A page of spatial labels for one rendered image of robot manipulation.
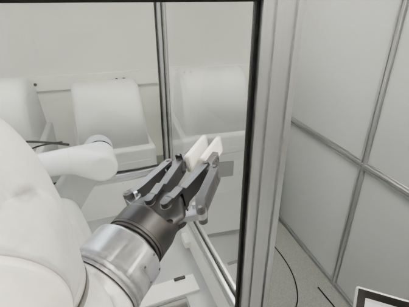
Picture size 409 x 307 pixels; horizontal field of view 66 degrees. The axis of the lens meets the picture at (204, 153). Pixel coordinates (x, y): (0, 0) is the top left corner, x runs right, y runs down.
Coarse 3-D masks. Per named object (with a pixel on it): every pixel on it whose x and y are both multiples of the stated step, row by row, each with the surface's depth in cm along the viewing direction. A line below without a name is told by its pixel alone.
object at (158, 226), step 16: (128, 208) 38; (144, 208) 37; (160, 208) 41; (176, 208) 40; (128, 224) 36; (144, 224) 36; (160, 224) 37; (176, 224) 39; (160, 240) 36; (160, 256) 37
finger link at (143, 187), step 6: (162, 162) 50; (168, 162) 50; (156, 168) 49; (162, 168) 48; (150, 174) 48; (156, 174) 47; (162, 174) 48; (144, 180) 46; (150, 180) 47; (156, 180) 48; (138, 186) 45; (144, 186) 46; (150, 186) 47; (126, 192) 44; (132, 192) 44; (138, 192) 45; (144, 192) 46; (126, 198) 44
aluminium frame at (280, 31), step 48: (0, 0) 39; (48, 0) 41; (96, 0) 43; (144, 0) 45; (192, 0) 47; (240, 0) 50; (288, 0) 51; (288, 48) 55; (288, 96) 59; (240, 240) 73; (240, 288) 80
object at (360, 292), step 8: (360, 288) 92; (360, 296) 91; (368, 296) 90; (376, 296) 90; (384, 296) 89; (392, 296) 91; (360, 304) 90; (392, 304) 88; (400, 304) 88; (408, 304) 87
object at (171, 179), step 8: (176, 160) 50; (176, 168) 48; (168, 176) 46; (176, 176) 48; (160, 184) 44; (168, 184) 45; (176, 184) 48; (152, 192) 43; (160, 192) 43; (144, 200) 41; (152, 200) 41
